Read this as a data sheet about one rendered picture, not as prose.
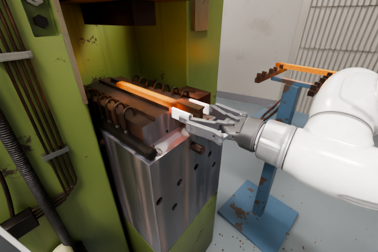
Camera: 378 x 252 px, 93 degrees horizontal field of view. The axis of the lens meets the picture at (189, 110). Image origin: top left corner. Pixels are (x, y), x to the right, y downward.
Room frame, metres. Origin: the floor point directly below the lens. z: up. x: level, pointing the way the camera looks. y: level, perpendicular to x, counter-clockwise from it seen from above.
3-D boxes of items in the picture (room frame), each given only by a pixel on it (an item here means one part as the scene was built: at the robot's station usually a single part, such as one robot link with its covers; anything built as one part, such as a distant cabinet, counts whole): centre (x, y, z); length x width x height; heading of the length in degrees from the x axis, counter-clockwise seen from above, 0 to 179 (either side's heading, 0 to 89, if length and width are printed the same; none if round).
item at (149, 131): (0.59, 0.22, 0.96); 0.42 x 0.20 x 0.09; 50
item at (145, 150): (0.46, 0.24, 0.93); 0.40 x 0.03 x 0.03; 50
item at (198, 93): (0.64, -0.01, 0.95); 0.12 x 0.09 x 0.07; 50
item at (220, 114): (0.41, -0.09, 1.00); 0.11 x 0.01 x 0.04; 29
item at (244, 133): (0.35, -0.12, 1.00); 0.09 x 0.08 x 0.07; 50
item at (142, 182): (0.64, 0.19, 0.69); 0.56 x 0.38 x 0.45; 50
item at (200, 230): (0.64, 0.19, 0.23); 0.56 x 0.38 x 0.47; 50
